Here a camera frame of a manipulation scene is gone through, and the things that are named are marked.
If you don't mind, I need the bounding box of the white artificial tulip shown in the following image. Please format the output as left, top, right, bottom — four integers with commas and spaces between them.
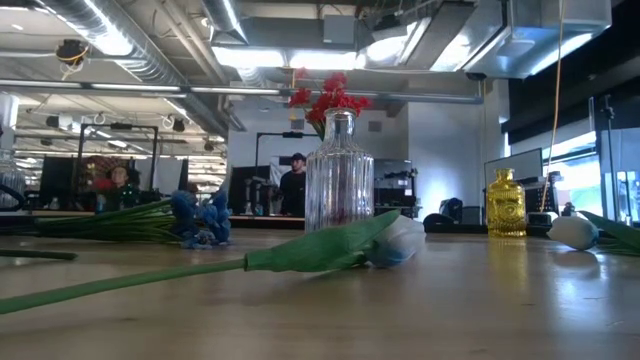
0, 208, 427, 316
546, 209, 640, 259

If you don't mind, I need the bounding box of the fluorescent ceiling light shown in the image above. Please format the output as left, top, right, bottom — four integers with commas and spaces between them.
212, 47, 286, 69
288, 49, 366, 71

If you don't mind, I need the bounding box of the black equipment rack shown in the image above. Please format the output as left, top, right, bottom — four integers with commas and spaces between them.
373, 158, 419, 221

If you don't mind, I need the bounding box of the silver rectangular air duct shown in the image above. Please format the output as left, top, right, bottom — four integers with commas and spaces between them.
359, 0, 614, 81

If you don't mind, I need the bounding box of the yellow glass vase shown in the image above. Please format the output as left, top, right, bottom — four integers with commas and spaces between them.
486, 167, 527, 239

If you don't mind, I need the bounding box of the dark backpack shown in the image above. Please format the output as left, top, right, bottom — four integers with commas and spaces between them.
438, 196, 464, 221

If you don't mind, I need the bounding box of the person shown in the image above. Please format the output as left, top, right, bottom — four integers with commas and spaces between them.
278, 152, 307, 217
102, 164, 142, 212

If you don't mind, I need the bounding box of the red artificial flower bunch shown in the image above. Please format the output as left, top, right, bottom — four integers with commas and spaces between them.
288, 67, 374, 141

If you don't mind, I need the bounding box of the blue artificial flower bunch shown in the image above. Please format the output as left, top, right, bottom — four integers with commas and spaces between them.
34, 188, 233, 250

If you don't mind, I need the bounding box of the grey monitor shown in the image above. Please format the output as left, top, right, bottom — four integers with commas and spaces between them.
483, 147, 544, 190

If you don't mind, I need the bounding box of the silver spiral air duct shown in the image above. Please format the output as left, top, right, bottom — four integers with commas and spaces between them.
42, 0, 231, 136
202, 0, 249, 44

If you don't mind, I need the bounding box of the yellow hanging cord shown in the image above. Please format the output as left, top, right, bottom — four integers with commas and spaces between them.
539, 0, 566, 214

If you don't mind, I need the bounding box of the black aluminium table frame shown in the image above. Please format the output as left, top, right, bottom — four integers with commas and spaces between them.
0, 214, 551, 237

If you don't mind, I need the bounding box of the clear ribbed glass vase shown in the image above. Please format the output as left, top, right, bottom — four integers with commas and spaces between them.
0, 148, 26, 210
303, 108, 375, 236

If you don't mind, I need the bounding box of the silver ceiling pipe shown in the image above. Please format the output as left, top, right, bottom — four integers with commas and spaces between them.
0, 78, 485, 105

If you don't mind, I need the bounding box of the black frame clamp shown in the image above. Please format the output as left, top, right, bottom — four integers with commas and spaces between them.
423, 213, 456, 234

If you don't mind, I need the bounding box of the black rig frame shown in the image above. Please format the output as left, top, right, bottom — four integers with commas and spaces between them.
254, 130, 326, 171
74, 121, 160, 204

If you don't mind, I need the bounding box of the grey ceiling box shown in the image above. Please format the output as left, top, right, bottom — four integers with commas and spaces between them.
322, 14, 357, 45

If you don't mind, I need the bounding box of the black monitor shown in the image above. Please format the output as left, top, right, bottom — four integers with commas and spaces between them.
39, 157, 76, 206
229, 164, 272, 216

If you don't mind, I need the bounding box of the black ceiling device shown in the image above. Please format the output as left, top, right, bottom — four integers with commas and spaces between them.
54, 38, 90, 69

